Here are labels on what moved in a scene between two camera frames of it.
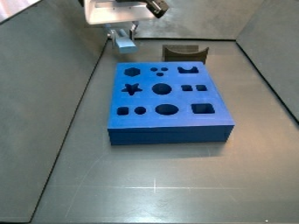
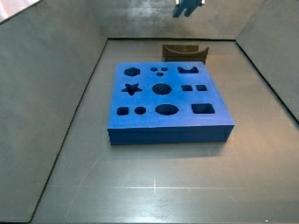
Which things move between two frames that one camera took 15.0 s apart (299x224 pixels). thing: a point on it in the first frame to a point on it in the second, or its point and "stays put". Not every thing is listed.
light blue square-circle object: x=126 y=43 to x=186 y=4
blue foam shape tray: x=164 y=102 stays put
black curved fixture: x=183 y=53 stays put
